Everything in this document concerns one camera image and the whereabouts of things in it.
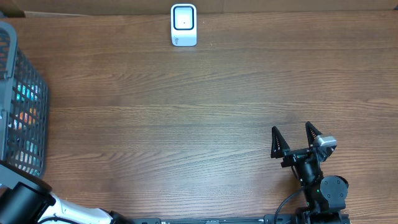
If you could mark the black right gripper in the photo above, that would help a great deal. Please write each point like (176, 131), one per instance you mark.
(280, 147)

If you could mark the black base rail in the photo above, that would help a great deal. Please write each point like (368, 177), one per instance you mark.
(202, 221)

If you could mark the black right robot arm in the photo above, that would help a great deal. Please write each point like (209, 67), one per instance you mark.
(325, 195)

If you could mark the white barcode scanner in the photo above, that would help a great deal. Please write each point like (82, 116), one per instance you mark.
(183, 23)

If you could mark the black mesh basket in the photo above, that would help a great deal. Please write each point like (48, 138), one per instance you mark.
(24, 108)

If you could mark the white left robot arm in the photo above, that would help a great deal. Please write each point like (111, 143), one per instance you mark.
(28, 199)

